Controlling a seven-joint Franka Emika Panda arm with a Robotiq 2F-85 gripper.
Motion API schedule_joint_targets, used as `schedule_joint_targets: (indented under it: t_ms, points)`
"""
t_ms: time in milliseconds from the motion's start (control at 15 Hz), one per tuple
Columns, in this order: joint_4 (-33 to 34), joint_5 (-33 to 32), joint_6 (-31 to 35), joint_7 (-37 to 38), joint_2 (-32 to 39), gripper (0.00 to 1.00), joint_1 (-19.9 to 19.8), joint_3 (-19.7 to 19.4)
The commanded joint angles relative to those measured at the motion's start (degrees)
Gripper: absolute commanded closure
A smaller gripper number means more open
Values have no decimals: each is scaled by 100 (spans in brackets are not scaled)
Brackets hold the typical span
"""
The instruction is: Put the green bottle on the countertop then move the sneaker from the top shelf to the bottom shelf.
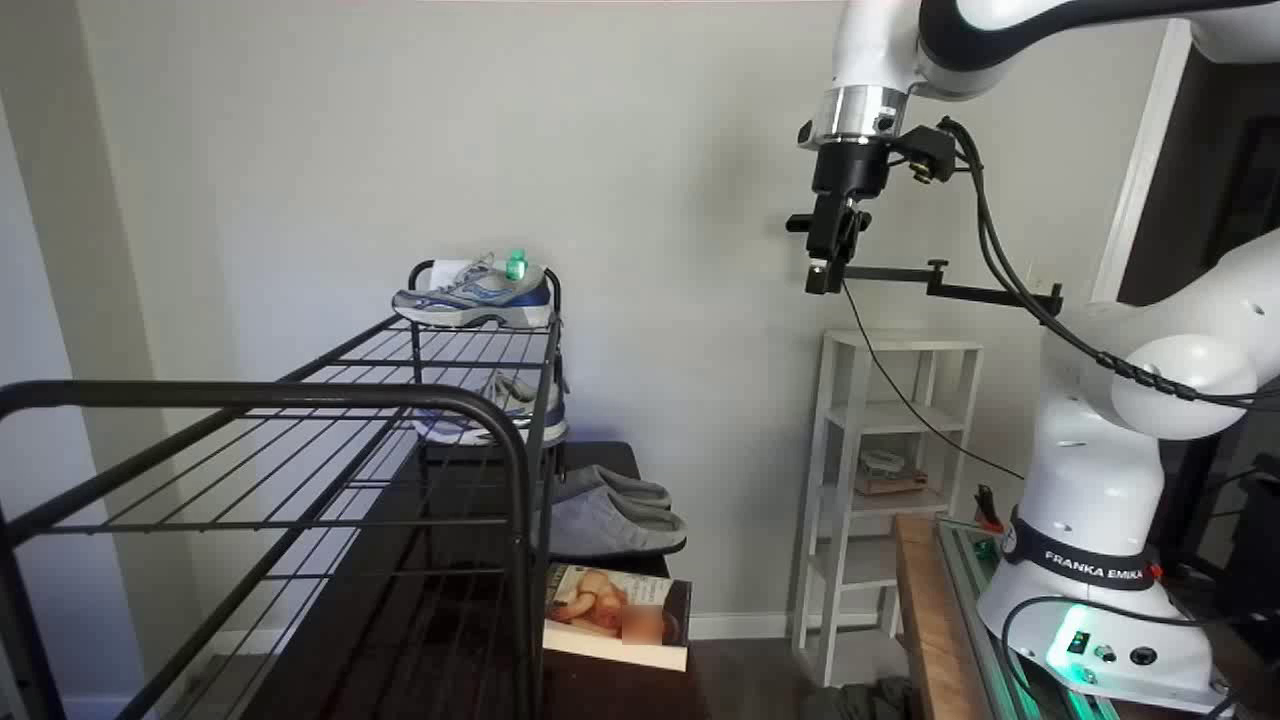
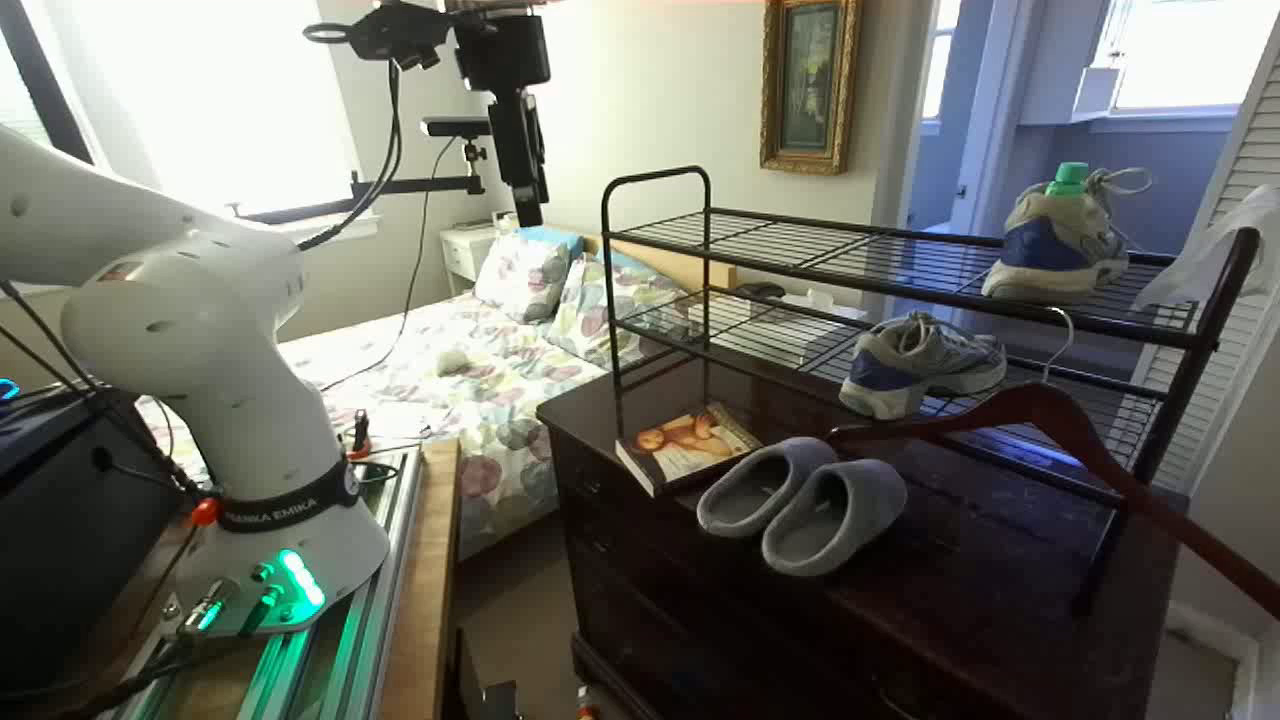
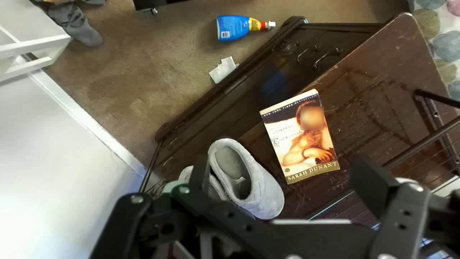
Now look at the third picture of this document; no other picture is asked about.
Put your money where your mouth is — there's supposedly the blue spray bottle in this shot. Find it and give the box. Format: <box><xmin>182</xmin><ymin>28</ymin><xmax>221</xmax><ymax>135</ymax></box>
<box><xmin>214</xmin><ymin>12</ymin><xmax>278</xmax><ymax>44</ymax></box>

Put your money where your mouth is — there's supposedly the white shelf unit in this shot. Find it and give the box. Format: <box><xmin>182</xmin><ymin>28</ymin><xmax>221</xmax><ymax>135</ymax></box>
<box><xmin>0</xmin><ymin>0</ymin><xmax>73</xmax><ymax>83</ymax></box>

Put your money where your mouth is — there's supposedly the white paper scrap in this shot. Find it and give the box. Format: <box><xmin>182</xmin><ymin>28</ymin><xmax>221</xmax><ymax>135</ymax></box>
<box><xmin>206</xmin><ymin>54</ymin><xmax>239</xmax><ymax>84</ymax></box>

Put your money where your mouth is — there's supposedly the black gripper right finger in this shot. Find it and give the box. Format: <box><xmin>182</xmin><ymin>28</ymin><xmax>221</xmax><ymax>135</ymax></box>
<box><xmin>350</xmin><ymin>156</ymin><xmax>399</xmax><ymax>218</ymax></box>

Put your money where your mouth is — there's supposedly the grey fabric boot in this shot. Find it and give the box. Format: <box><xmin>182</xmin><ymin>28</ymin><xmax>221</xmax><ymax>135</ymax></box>
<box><xmin>30</xmin><ymin>0</ymin><xmax>104</xmax><ymax>48</ymax></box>

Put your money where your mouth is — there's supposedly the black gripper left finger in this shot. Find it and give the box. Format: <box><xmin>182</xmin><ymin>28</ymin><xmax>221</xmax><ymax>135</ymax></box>
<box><xmin>191</xmin><ymin>152</ymin><xmax>212</xmax><ymax>192</ymax></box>

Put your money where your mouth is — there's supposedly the bed with floral bedding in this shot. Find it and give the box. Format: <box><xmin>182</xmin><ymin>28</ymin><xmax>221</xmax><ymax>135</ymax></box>
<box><xmin>409</xmin><ymin>0</ymin><xmax>460</xmax><ymax>102</ymax></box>

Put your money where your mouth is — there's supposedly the paperback book with portrait cover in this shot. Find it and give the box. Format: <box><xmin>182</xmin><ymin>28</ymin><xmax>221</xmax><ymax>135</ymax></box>
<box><xmin>258</xmin><ymin>87</ymin><xmax>341</xmax><ymax>186</ymax></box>

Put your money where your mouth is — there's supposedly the dark wooden dresser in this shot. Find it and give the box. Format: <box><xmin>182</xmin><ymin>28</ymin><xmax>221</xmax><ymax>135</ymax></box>
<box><xmin>140</xmin><ymin>11</ymin><xmax>460</xmax><ymax>259</ymax></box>

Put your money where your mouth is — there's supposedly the black wire shoe rack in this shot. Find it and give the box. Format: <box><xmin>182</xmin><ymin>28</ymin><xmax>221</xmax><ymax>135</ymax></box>
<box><xmin>382</xmin><ymin>87</ymin><xmax>460</xmax><ymax>185</ymax></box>

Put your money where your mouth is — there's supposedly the grey felt slipper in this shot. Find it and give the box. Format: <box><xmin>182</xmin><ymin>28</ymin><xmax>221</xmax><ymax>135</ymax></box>
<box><xmin>206</xmin><ymin>136</ymin><xmax>287</xmax><ymax>221</ymax></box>

